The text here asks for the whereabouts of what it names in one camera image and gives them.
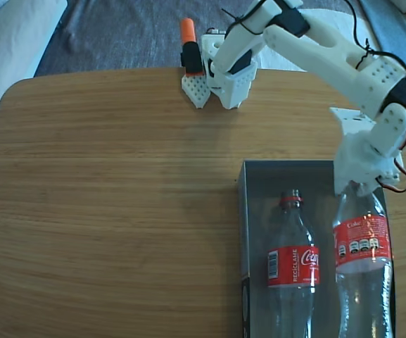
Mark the clear bottle red nutrition label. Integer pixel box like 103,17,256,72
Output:
331,181,395,338

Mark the clear bottle Coca-Cola logo label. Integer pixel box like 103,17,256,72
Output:
265,189,320,338

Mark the grey cardboard box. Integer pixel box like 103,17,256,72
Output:
236,160,398,338

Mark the orange and black clamp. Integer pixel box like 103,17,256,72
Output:
179,17,204,77

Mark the dark grey rug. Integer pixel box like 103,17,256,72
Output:
33,0,381,77

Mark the light sofa cushion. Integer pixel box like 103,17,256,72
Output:
0,0,69,170

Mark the flat white camera plate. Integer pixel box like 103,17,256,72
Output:
330,107,378,139

